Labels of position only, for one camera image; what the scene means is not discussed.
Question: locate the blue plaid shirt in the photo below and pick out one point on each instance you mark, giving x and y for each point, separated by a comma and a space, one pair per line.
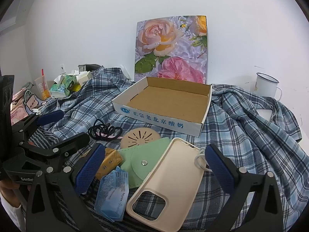
241, 130

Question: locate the white enamel mug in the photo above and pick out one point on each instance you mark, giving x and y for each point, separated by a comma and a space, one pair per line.
265, 87

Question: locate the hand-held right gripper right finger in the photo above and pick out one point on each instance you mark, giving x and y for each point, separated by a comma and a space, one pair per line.
220, 168

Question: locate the white wall socket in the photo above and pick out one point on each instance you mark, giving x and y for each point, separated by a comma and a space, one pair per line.
62, 68

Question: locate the green tissue pack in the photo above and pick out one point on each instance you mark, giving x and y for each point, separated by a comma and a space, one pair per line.
70, 83

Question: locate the cardboard box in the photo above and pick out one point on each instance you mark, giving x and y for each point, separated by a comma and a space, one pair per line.
166, 104

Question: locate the teal crumpled tissue pack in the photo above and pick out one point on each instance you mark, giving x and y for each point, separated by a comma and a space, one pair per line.
58, 90

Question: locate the blue wipe packet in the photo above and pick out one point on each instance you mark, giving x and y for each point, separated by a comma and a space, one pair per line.
109, 195

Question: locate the person's left forearm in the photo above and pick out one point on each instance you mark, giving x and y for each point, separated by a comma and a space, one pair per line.
12, 215

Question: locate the round beige perforated disc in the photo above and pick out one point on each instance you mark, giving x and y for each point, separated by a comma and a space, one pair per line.
140, 137

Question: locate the grey pouch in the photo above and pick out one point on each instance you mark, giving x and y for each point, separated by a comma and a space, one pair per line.
90, 67

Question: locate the drink cup with red straw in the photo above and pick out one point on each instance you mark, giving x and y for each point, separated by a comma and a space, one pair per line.
43, 87

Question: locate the person's left hand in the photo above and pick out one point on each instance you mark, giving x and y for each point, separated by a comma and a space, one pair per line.
9, 187

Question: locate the beige phone case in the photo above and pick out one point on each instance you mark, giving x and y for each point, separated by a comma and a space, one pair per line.
178, 174

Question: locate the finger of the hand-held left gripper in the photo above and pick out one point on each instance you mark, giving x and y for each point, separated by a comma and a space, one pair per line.
70, 143
51, 117

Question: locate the gold cigarette pack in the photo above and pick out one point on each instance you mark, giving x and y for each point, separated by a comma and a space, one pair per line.
111, 159

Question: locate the pink printed packet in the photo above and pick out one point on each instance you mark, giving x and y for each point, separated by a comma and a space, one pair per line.
18, 113

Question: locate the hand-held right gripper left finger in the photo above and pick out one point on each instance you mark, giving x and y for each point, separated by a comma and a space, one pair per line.
88, 168

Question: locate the small white box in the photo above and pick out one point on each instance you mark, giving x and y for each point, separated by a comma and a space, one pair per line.
84, 77

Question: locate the cartoon figure card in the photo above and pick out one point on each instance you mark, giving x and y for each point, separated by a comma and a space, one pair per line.
31, 102

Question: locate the green snap pouch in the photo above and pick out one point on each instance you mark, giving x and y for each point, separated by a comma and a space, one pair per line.
137, 164

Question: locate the floral printed board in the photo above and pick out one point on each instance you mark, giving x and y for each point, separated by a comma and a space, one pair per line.
169, 48

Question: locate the grey striped cloth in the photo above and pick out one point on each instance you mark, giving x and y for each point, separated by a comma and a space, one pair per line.
43, 137

